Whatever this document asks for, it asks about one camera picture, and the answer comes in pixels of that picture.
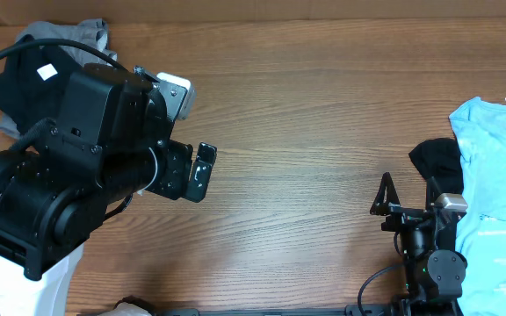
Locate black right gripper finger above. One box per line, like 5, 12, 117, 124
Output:
425, 176, 443, 206
370, 172, 401, 216

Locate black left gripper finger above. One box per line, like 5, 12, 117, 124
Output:
184, 160, 213, 203
196, 142, 217, 167

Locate black t-shirt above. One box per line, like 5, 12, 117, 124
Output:
0, 46, 81, 136

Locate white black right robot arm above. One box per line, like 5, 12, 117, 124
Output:
358, 172, 467, 316

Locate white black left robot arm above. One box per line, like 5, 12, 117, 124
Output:
0, 64, 217, 315

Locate dark garment under pile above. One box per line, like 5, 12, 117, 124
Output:
408, 138, 464, 194

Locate light blue t-shirt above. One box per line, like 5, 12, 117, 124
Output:
449, 97, 506, 315

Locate folded grey shorts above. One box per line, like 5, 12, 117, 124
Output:
0, 18, 118, 139

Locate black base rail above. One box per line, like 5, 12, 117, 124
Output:
81, 296, 412, 316

